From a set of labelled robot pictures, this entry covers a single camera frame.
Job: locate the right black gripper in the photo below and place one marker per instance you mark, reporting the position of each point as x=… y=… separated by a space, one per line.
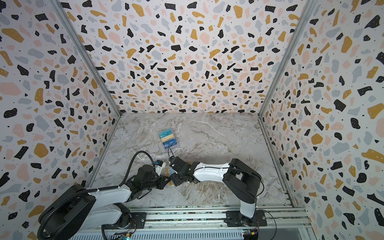
x=177 y=165

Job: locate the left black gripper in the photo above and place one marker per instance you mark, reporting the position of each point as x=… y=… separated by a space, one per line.
x=163 y=181

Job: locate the teal credit card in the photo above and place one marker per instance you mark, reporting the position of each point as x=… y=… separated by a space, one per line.
x=165 y=133

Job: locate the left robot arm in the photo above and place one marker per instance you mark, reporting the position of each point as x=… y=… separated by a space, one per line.
x=79 y=208

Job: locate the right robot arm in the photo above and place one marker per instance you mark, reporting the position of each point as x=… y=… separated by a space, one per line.
x=243 y=181

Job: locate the white ventilation grille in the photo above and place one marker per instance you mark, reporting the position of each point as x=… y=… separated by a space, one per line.
x=182 y=235

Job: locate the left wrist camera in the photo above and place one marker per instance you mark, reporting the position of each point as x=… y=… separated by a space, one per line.
x=159 y=166

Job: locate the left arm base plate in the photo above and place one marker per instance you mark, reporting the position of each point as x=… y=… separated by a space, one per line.
x=132 y=221

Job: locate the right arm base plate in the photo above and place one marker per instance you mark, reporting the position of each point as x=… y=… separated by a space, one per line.
x=236 y=219

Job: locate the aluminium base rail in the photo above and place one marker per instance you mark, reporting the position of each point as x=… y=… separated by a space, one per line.
x=283 y=223

